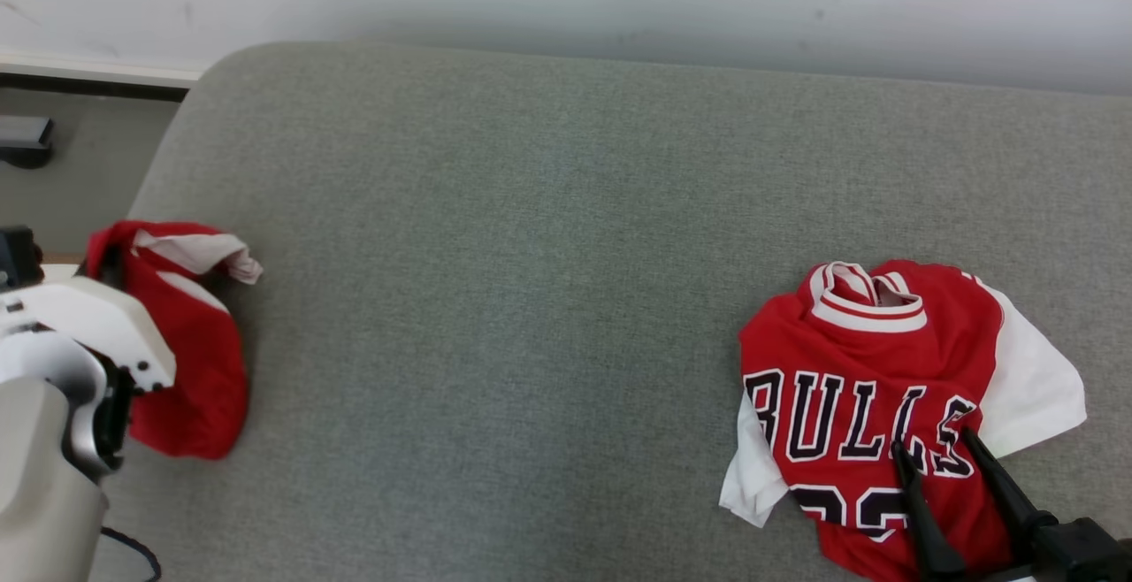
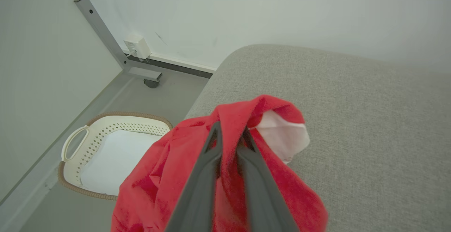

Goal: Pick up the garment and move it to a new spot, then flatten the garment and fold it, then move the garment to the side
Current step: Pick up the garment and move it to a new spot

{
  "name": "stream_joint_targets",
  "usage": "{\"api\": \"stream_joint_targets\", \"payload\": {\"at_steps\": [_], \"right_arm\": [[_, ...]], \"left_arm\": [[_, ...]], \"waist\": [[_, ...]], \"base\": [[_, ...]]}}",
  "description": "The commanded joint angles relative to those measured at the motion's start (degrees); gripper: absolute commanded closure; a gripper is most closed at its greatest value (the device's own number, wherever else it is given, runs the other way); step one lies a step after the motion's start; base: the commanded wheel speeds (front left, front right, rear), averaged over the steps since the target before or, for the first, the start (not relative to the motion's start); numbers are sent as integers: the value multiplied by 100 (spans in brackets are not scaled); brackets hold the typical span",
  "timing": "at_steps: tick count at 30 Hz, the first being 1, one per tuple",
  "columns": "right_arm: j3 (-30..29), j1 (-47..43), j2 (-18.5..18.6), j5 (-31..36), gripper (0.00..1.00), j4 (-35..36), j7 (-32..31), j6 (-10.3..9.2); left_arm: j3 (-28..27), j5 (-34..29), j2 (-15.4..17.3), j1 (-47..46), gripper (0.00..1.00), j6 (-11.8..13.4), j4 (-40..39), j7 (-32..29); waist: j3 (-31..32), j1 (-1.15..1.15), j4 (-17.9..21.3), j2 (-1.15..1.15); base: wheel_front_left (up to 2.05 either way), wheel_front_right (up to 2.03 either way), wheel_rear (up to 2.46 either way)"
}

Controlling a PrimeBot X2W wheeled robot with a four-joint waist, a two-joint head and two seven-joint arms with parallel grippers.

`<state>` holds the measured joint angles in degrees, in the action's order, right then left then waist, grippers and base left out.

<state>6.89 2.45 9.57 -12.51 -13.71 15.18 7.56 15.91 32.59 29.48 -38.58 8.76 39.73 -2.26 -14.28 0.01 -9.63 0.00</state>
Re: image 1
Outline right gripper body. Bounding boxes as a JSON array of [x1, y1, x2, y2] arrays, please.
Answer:
[[999, 518, 1132, 582]]

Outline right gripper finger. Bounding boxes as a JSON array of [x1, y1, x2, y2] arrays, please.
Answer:
[[960, 428, 1059, 556], [890, 439, 968, 582]]

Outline red Bulls basketball jersey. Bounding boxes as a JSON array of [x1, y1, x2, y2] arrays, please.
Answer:
[[718, 259, 1088, 582]]

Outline white wall baseboard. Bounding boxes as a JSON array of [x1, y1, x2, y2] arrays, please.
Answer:
[[0, 50, 211, 103]]

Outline red white basketball shorts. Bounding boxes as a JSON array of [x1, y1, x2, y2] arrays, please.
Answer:
[[84, 220, 264, 461]]

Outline dark grey floor device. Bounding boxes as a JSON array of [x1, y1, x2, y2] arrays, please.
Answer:
[[0, 115, 56, 170]]

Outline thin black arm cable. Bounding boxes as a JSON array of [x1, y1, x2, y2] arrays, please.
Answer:
[[96, 525, 163, 582]]

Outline grey fabric sofa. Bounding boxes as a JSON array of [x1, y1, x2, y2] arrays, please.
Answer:
[[88, 41, 1132, 582]]

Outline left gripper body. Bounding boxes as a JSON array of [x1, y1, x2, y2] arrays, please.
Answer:
[[0, 226, 176, 394]]

